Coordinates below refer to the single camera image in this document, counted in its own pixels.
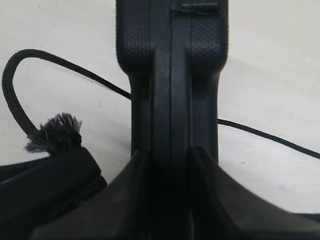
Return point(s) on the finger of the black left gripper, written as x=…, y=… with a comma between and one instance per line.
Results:
x=37, y=192

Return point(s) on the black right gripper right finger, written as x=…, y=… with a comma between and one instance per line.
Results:
x=222, y=209

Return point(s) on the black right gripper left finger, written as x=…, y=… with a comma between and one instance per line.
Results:
x=121, y=211

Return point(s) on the black plastic carrying case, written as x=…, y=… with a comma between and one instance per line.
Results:
x=173, y=52

